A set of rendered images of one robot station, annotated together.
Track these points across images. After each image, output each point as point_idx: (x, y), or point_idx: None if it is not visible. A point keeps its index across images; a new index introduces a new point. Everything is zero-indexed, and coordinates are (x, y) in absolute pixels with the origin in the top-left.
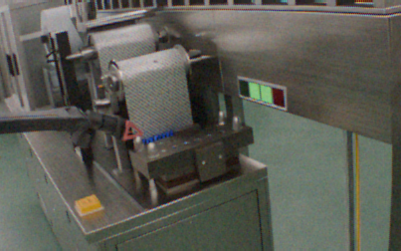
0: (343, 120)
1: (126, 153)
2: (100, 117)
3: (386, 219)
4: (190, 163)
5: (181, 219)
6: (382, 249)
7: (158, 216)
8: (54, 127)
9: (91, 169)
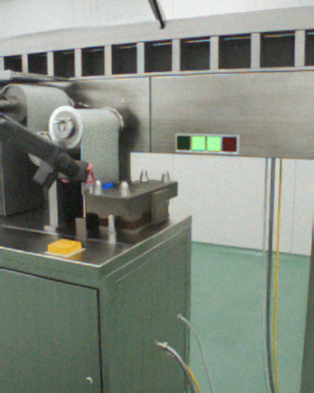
0: (303, 151)
1: (63, 207)
2: (68, 156)
3: (197, 298)
4: (149, 206)
5: (152, 257)
6: (211, 318)
7: (142, 252)
8: (44, 154)
9: (10, 229)
